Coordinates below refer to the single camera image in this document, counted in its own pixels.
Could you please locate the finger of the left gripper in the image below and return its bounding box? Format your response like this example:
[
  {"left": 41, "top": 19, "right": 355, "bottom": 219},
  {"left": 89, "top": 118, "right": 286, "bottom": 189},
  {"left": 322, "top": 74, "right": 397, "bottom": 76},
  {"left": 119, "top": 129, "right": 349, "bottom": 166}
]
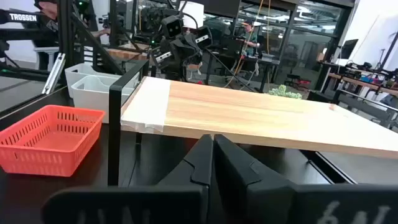
[
  {"left": 170, "top": 34, "right": 189, "bottom": 68},
  {"left": 185, "top": 34, "right": 203, "bottom": 65}
]

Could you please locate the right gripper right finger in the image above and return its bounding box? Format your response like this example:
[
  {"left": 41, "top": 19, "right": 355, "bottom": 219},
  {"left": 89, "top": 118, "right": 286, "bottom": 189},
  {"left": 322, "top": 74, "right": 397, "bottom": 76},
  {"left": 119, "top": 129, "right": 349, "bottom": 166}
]
[{"left": 214, "top": 133, "right": 398, "bottom": 224}]

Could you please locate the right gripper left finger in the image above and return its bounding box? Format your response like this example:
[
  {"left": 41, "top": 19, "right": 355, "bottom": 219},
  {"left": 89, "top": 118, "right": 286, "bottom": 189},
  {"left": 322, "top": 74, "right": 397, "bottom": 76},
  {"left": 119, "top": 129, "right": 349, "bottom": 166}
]
[{"left": 41, "top": 133, "right": 215, "bottom": 224}]

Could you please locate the white plastic storage bin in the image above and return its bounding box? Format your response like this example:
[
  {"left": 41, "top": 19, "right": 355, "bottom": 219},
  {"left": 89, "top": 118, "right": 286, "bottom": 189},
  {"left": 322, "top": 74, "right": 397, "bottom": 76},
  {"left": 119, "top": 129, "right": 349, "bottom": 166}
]
[
  {"left": 70, "top": 75, "right": 139, "bottom": 124},
  {"left": 64, "top": 63, "right": 122, "bottom": 99}
]

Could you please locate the white rectangular panel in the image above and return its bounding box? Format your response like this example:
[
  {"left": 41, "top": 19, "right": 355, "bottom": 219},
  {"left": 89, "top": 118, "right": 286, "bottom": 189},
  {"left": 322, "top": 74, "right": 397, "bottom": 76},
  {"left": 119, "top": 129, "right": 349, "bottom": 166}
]
[{"left": 179, "top": 1, "right": 205, "bottom": 30}]

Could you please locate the person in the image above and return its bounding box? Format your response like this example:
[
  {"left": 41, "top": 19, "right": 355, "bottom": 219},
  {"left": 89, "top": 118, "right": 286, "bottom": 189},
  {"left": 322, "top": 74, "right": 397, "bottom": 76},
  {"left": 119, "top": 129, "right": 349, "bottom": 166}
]
[
  {"left": 33, "top": 0, "right": 111, "bottom": 71},
  {"left": 238, "top": 20, "right": 261, "bottom": 58}
]

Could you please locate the green artificial succulent plant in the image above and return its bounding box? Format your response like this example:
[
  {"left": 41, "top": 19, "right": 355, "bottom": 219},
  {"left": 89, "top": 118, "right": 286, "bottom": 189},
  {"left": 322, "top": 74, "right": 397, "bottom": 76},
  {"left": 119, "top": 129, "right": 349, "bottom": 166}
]
[{"left": 267, "top": 84, "right": 303, "bottom": 100}]

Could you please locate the orange slotted plastic basket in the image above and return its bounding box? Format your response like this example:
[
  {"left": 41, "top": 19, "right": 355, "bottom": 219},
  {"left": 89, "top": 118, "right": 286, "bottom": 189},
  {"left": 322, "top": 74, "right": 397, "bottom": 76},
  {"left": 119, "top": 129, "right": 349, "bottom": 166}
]
[{"left": 0, "top": 104, "right": 106, "bottom": 177}]

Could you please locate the wooden background desk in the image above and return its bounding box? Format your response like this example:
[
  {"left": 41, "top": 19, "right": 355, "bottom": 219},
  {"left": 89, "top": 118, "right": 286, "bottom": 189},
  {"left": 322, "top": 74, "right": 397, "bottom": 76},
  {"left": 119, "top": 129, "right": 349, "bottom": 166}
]
[{"left": 328, "top": 72, "right": 398, "bottom": 97}]

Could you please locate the black computer monitor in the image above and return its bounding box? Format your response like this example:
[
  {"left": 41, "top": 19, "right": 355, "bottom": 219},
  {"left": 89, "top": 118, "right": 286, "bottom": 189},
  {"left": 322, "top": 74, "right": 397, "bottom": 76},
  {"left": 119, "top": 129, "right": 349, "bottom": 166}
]
[{"left": 340, "top": 39, "right": 359, "bottom": 60}]

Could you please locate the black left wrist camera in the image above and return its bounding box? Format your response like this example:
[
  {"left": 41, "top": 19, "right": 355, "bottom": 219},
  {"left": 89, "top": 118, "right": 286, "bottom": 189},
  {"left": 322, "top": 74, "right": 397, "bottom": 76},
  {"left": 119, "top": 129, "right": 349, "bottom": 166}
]
[{"left": 160, "top": 14, "right": 184, "bottom": 40}]

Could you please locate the wooden shelf black metal frame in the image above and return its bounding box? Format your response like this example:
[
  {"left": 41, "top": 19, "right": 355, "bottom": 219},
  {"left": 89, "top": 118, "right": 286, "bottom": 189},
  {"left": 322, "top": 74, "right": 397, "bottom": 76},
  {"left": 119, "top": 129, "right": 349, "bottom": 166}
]
[{"left": 107, "top": 58, "right": 398, "bottom": 187}]

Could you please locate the black aluminium rig frame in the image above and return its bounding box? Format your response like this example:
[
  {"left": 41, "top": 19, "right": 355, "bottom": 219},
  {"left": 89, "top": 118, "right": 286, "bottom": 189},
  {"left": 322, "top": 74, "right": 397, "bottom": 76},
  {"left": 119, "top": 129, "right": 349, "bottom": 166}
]
[{"left": 0, "top": 0, "right": 398, "bottom": 186}]

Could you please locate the silver aluminium rail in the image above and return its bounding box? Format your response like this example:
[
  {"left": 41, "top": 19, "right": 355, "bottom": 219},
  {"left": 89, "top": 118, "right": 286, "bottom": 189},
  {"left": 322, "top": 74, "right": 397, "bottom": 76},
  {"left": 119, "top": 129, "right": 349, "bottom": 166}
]
[{"left": 41, "top": 52, "right": 67, "bottom": 96}]

